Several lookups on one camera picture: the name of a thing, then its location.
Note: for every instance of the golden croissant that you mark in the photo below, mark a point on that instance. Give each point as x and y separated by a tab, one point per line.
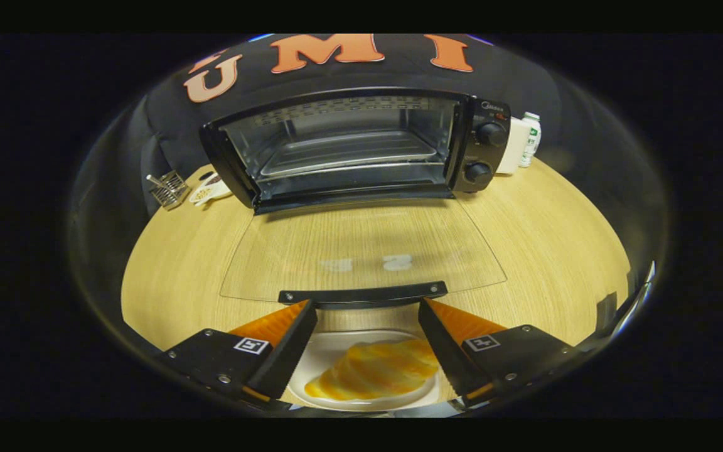
374	370

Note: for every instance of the black backdrop cloth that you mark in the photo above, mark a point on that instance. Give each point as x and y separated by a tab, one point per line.
412	74

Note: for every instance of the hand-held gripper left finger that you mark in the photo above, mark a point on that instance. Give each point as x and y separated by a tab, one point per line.
289	351

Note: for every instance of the metal oven tray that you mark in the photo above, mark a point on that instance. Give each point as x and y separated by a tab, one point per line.
349	154

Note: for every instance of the small white dish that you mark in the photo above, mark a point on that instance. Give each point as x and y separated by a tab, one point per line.
211	191

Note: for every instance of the white green bottle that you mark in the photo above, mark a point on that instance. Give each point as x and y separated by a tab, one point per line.
532	141

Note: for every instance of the white box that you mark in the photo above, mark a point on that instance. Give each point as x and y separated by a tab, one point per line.
515	147

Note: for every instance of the white plate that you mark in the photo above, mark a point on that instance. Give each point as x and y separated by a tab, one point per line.
330	351

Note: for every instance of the black oven knob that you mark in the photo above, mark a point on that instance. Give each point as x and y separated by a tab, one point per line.
491	134
479	172

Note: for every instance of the black toaster oven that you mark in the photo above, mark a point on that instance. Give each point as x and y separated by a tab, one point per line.
486	152

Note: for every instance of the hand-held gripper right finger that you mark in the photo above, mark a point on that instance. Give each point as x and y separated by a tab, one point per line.
446	351

